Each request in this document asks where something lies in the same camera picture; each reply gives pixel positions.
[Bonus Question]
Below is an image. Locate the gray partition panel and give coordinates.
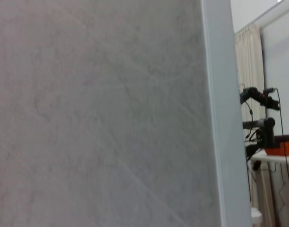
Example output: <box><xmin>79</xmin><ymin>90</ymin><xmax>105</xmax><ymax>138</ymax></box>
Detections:
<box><xmin>0</xmin><ymin>0</ymin><xmax>215</xmax><ymax>227</ymax></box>

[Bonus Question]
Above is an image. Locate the cream curtain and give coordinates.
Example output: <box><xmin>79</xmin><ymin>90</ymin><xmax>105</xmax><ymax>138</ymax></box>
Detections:
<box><xmin>235</xmin><ymin>24</ymin><xmax>266</xmax><ymax>209</ymax></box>

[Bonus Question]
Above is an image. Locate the white background table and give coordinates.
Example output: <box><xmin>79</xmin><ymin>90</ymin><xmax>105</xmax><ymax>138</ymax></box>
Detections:
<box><xmin>250</xmin><ymin>150</ymin><xmax>289</xmax><ymax>227</ymax></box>

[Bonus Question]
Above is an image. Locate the orange basket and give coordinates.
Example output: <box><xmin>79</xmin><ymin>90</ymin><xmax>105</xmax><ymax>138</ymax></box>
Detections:
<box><xmin>264</xmin><ymin>141</ymin><xmax>289</xmax><ymax>157</ymax></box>

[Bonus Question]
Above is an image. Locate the white board panel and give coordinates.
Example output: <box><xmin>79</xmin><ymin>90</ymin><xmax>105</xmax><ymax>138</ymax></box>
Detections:
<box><xmin>259</xmin><ymin>0</ymin><xmax>289</xmax><ymax>137</ymax></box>

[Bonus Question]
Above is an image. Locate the white partition post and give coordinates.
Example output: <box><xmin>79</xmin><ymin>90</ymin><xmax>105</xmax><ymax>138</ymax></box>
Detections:
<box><xmin>201</xmin><ymin>0</ymin><xmax>253</xmax><ymax>227</ymax></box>

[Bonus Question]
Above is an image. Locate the long black hanging cable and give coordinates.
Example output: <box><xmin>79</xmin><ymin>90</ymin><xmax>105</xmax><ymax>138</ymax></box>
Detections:
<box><xmin>274</xmin><ymin>87</ymin><xmax>289</xmax><ymax>227</ymax></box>

